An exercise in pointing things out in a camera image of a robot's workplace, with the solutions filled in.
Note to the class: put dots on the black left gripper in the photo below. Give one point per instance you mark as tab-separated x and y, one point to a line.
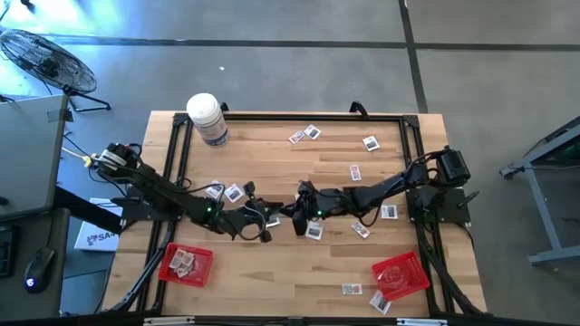
235	222

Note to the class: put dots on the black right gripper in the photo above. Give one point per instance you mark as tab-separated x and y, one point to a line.
321	204

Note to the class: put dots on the white packet with black print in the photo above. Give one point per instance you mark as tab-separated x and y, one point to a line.
234	192
312	131
273	222
214	189
389	211
314	230
371	143
379	302

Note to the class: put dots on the white packet with red print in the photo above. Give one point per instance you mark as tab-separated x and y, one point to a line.
188	260
355	172
297	137
360	229
183	272
177	258
351	289

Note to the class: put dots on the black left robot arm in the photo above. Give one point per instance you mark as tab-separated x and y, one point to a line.
158	190

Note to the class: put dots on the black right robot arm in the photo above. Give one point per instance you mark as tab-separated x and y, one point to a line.
385	185

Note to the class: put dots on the red plastic mesh basket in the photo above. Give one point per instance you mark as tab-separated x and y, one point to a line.
199	276
401	276

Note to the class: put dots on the white wipes canister blue label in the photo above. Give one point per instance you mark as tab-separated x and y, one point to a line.
207	118

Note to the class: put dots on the black table clamp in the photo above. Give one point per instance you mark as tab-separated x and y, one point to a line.
359	108
224	107

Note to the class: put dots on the white cardboard box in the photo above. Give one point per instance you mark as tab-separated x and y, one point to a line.
97	231

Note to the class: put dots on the dark desk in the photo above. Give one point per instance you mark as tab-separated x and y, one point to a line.
45	235

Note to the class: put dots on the black computer mouse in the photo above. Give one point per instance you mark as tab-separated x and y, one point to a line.
38	270

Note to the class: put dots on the flat panel monitor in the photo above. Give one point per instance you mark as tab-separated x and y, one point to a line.
31	154

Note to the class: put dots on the black keyboard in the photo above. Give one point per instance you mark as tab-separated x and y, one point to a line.
5	251

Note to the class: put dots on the black floor fan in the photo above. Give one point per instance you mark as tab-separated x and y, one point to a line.
45	61

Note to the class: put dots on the black aluminium table frame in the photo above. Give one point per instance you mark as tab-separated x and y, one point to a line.
294	118

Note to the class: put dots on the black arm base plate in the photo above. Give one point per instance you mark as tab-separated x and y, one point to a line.
446	206
145	209

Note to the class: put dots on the silver metal bracket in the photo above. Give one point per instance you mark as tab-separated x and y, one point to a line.
167	321
421	322

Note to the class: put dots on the grey metal cart frame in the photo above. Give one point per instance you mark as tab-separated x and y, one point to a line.
541	213

